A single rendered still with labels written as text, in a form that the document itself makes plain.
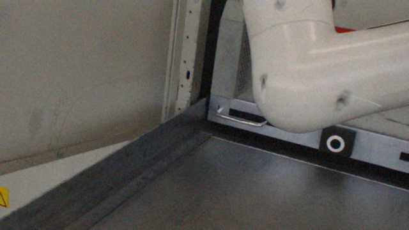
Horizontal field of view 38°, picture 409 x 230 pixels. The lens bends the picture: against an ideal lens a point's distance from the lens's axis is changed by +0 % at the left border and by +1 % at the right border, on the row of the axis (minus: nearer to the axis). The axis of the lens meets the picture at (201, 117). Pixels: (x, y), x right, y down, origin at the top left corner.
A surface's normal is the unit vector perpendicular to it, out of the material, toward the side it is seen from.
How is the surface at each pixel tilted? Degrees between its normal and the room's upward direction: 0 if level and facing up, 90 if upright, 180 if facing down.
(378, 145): 90
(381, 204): 0
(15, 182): 90
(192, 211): 0
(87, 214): 0
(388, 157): 90
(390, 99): 122
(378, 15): 90
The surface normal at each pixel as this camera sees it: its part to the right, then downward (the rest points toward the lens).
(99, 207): 0.12, -0.93
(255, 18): -0.86, 0.00
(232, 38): -0.40, 0.26
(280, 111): -0.47, 0.55
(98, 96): 0.74, 0.31
